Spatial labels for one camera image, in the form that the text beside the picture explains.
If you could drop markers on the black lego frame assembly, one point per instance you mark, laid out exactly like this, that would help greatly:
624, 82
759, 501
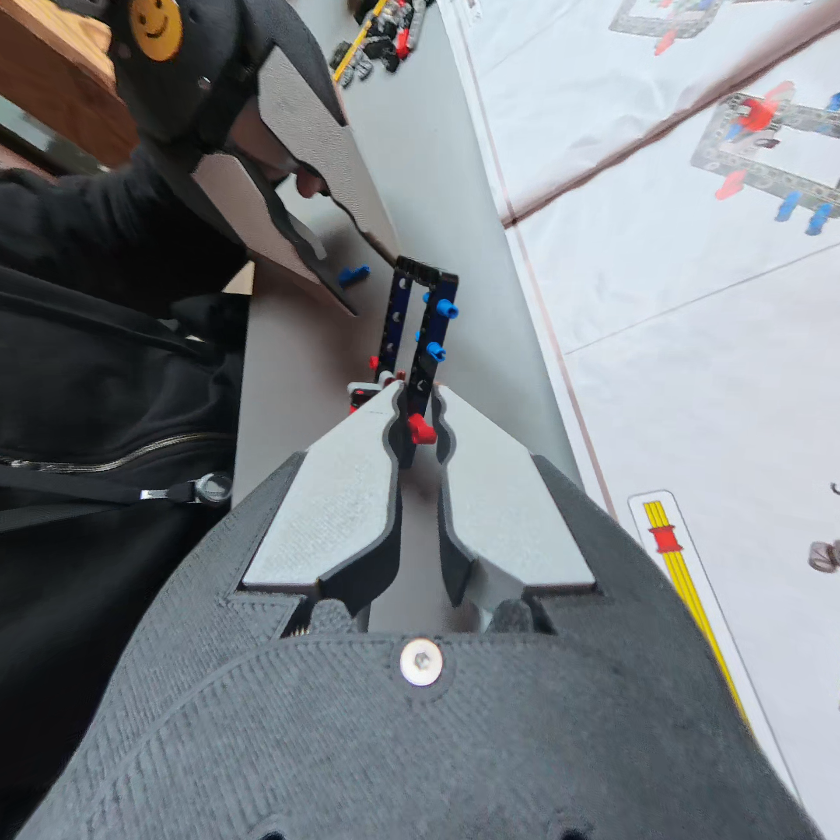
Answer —
423, 387

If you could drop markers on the black badge reel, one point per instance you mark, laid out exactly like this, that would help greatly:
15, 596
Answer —
213, 489

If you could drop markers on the person's left forearm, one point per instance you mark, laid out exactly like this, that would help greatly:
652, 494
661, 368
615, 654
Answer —
98, 229

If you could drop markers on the pile of loose lego pieces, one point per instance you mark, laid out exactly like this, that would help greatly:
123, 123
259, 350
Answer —
380, 46

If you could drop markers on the person's left hand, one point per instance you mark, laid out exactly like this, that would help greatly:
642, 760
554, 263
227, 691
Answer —
262, 148

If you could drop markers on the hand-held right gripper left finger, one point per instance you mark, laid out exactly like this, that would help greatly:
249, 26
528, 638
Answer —
321, 518

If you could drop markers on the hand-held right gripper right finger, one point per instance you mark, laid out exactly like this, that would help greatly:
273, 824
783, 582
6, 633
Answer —
512, 518

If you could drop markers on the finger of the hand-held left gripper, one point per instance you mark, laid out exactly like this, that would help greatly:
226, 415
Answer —
249, 210
315, 131

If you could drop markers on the white instruction booklet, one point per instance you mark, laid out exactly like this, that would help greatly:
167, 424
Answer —
656, 328

